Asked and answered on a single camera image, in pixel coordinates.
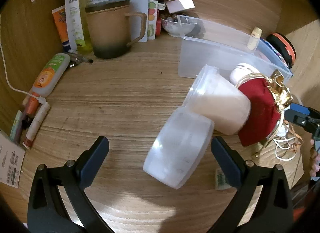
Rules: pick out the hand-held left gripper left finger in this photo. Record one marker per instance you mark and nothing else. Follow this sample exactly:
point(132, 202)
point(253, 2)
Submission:
point(99, 151)

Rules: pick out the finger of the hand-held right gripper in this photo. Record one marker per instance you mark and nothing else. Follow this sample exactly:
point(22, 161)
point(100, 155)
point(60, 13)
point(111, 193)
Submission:
point(296, 114)

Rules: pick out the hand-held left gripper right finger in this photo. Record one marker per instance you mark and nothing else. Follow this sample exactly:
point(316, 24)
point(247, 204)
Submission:
point(222, 160)

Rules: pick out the red pouch with gold ribbon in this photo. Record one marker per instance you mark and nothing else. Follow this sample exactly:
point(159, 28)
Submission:
point(260, 112)

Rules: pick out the translucent round plastic container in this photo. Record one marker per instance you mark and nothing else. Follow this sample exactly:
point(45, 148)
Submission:
point(177, 147)

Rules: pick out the translucent plastic cup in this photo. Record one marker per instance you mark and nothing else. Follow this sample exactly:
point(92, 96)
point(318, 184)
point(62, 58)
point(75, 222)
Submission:
point(220, 105)

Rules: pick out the pale pink handheld fan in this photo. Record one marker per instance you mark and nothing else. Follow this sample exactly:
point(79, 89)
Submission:
point(241, 71)

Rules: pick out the clear plastic storage bin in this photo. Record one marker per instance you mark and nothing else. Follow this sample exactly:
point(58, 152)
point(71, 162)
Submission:
point(215, 52)

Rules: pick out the wooden desktop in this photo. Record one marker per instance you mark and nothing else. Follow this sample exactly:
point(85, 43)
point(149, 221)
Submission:
point(112, 97)

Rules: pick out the person's right hand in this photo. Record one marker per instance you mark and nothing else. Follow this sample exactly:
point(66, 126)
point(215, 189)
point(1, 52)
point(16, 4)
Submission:
point(314, 165)

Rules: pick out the small green packet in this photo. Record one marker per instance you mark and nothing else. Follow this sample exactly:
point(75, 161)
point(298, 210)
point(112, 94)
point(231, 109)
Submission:
point(222, 179)

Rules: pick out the white lip balm stick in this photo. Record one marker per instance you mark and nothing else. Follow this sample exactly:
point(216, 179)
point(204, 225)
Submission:
point(37, 122)

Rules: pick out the black and orange case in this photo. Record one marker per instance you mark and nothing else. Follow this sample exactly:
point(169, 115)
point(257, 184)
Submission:
point(285, 45)

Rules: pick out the cream small bottle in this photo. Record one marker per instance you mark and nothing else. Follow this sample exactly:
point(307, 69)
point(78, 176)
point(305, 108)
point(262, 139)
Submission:
point(254, 37)

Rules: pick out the white printed receipt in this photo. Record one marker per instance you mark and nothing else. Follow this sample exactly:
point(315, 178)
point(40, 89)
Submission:
point(8, 160)

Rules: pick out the orange label squeeze tube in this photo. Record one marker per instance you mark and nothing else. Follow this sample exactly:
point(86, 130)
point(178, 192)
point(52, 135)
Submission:
point(51, 72)

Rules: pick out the yellow-green spray bottle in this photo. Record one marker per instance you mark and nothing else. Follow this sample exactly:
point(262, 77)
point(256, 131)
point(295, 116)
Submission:
point(83, 32)

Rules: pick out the brown mug with lid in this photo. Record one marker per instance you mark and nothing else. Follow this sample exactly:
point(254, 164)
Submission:
point(110, 30)

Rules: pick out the white and green bottle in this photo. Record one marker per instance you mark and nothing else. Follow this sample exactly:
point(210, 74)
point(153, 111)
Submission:
point(73, 20)

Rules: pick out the small clear bowl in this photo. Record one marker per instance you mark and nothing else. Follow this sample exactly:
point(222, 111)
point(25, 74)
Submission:
point(175, 29)

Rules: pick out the fruit print box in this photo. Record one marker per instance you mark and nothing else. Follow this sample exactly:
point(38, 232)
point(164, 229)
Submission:
point(152, 20)

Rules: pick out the pink cardboard box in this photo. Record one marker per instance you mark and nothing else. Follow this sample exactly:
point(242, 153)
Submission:
point(180, 5)

